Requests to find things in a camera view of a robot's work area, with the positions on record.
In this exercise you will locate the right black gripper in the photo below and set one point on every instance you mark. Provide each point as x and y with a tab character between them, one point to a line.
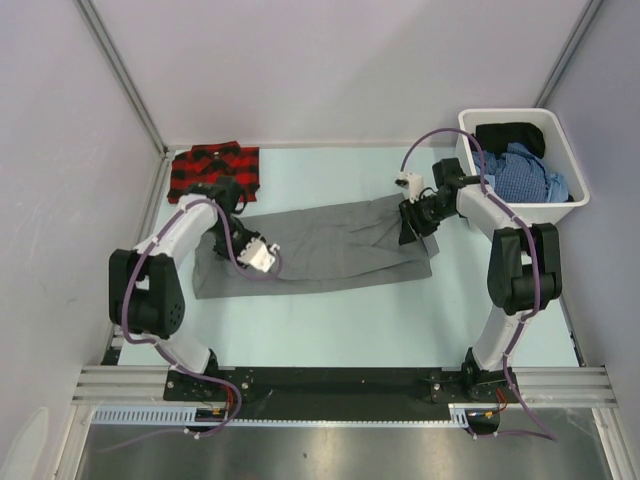
411	226

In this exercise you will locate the grey long sleeve shirt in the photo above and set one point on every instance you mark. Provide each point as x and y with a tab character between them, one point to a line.
324	249

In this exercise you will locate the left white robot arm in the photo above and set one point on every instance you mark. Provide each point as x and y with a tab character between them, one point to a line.
145	293

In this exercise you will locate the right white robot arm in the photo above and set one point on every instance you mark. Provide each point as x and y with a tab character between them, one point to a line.
524	270

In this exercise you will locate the red black plaid shirt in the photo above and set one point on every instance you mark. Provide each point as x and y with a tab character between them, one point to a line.
206	163

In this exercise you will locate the blue checked shirt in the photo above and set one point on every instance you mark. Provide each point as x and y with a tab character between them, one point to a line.
516	175

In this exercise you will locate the black shirt in bin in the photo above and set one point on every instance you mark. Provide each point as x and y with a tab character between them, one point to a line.
495	137

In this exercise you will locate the white plastic bin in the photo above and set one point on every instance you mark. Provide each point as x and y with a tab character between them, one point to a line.
559	157

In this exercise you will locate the light blue shirt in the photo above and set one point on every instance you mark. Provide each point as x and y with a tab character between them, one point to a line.
557	190

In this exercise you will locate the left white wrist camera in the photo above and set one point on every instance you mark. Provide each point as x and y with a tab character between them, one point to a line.
259	255

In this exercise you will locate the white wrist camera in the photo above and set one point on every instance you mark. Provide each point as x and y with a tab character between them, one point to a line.
259	255
412	183

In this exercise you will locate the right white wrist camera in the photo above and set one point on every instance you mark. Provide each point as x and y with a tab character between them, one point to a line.
412	183

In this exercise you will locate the white slotted cable duct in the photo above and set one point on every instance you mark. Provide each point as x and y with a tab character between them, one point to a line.
205	418

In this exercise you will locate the aluminium frame rail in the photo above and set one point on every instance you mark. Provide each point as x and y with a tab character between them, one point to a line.
556	387

